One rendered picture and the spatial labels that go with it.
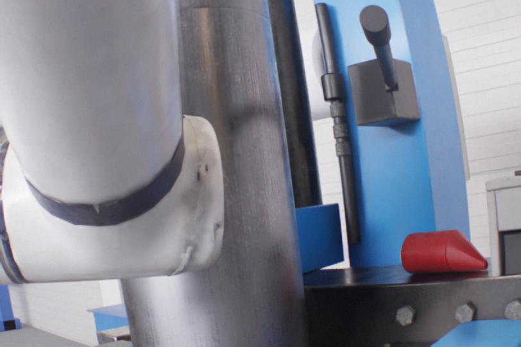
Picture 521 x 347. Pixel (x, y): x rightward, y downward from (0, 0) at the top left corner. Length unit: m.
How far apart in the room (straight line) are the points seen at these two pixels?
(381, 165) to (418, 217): 0.11
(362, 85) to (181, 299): 0.45
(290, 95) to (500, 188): 0.49
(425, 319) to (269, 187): 0.26
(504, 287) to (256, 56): 0.39
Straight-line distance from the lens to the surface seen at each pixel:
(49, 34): 0.18
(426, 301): 0.71
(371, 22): 0.51
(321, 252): 0.98
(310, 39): 1.59
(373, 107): 0.88
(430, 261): 0.73
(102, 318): 3.50
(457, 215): 1.02
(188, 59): 0.60
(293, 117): 1.01
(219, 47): 0.61
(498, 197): 0.65
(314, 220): 0.96
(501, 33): 2.59
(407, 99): 0.91
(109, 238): 0.28
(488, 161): 2.59
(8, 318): 6.52
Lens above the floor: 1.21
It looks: 4 degrees up
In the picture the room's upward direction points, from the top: 7 degrees counter-clockwise
